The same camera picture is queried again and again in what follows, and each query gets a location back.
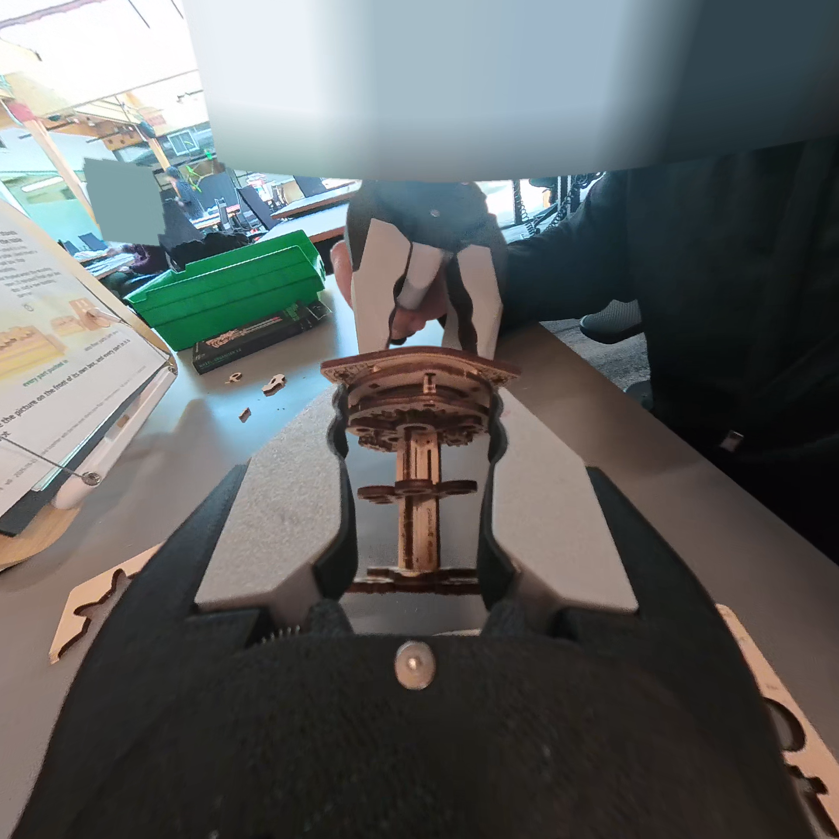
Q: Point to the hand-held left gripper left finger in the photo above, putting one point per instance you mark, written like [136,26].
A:
[275,524]

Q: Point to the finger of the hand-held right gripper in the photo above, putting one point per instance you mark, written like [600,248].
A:
[377,282]
[485,295]

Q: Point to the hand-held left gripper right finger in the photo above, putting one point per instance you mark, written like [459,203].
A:
[557,524]

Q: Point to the wooden gear model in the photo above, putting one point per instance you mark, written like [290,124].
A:
[419,393]

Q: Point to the wooden parts sheet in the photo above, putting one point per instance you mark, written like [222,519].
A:
[763,668]

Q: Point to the person's right forearm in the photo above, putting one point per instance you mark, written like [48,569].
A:
[570,275]

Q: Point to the black model box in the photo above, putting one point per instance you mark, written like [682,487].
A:
[262,334]

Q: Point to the person's right hand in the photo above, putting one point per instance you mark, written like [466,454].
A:
[419,321]

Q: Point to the lobed wooden offcut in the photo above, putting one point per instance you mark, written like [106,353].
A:
[274,385]

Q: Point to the green plastic bin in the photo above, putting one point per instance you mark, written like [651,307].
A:
[229,308]

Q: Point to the jagged wooden sheet strip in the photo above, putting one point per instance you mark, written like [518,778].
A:
[65,639]

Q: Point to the instruction sheet on wooden stand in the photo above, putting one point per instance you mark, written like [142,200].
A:
[26,544]

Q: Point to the printed instruction sheets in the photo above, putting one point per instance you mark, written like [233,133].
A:
[65,367]

